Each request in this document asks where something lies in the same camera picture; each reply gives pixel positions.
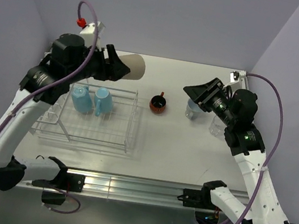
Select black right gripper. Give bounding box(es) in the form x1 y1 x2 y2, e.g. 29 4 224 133
178 72 242 127

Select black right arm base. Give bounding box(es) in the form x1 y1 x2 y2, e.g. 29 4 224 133
177 180 227 224

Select white wire dish rack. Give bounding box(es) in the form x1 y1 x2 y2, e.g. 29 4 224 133
29 87 139 153

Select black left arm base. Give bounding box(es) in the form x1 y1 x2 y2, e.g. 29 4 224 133
41 157 85 214

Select aluminium mounting rail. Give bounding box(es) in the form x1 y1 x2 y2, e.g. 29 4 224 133
0 151 282 224

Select tall light blue mug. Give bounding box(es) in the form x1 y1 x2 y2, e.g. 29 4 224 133
71 85 93 114

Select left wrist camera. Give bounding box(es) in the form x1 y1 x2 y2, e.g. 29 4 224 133
77 18 105 49

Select clear glass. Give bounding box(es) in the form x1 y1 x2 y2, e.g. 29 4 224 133
209 116 227 138

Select beige cup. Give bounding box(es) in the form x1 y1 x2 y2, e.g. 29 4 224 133
119 54 146 81

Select light blue cream-lined mug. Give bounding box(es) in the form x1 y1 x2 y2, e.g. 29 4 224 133
94 87 113 117

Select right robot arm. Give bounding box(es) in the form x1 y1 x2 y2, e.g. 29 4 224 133
183 78 294 224

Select grey footed mug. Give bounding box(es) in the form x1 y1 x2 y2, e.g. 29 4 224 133
185 99 203 120

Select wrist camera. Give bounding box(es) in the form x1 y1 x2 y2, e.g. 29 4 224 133
229 70 247 84
77 18 105 49

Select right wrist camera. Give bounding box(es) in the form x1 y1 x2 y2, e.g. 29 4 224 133
229 70 247 84

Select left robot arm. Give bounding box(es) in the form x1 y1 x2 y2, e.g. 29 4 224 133
0 33 145 191

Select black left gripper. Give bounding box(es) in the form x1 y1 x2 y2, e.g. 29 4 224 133
66 38 133 92

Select orange black mug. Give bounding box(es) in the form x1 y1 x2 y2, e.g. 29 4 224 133
149 92 166 114

